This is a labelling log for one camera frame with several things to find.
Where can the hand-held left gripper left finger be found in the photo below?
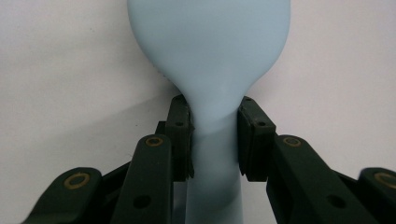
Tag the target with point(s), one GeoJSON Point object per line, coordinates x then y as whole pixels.
{"type": "Point", "coordinates": [179, 149]}

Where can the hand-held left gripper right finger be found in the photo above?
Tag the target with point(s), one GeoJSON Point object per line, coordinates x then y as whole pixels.
{"type": "Point", "coordinates": [253, 149]}

